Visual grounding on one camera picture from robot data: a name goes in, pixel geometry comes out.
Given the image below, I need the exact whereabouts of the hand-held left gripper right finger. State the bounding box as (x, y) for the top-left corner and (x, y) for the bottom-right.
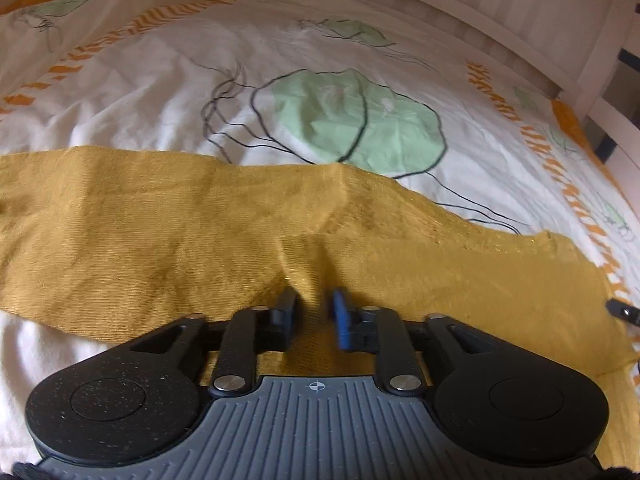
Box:
(327, 287), (501, 397)

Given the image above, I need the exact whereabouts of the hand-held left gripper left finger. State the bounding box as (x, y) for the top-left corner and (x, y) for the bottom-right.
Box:
(127, 286), (302, 398)

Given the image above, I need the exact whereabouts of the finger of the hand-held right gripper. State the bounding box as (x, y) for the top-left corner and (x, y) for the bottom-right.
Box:
(605, 298), (640, 330)

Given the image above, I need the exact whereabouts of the mustard yellow knit garment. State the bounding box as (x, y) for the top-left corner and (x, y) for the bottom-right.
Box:
(0, 146), (638, 377)

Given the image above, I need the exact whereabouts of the white printed bed sheet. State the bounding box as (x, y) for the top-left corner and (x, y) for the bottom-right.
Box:
(0, 0), (640, 463)

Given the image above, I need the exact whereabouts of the white wooden bed frame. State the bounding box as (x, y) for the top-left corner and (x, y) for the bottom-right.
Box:
(310, 0), (640, 196)

